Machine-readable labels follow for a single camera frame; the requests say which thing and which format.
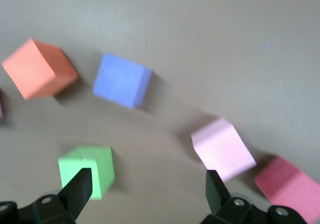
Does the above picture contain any orange foam cube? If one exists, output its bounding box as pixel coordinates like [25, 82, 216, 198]
[1, 37, 80, 101]

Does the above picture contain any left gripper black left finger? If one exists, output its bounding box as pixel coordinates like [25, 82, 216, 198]
[0, 168, 94, 224]

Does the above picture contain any red foam cube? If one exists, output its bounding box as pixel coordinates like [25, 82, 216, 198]
[253, 155, 320, 224]

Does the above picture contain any purple foam cube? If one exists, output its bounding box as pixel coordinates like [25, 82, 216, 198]
[92, 51, 153, 110]

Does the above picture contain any brown paper table cover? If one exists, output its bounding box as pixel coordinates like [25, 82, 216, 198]
[0, 0, 320, 224]

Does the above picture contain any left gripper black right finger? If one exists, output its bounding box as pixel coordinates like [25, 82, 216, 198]
[199, 170, 308, 224]

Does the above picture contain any green foam cube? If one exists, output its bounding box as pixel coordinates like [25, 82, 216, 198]
[57, 145, 116, 201]

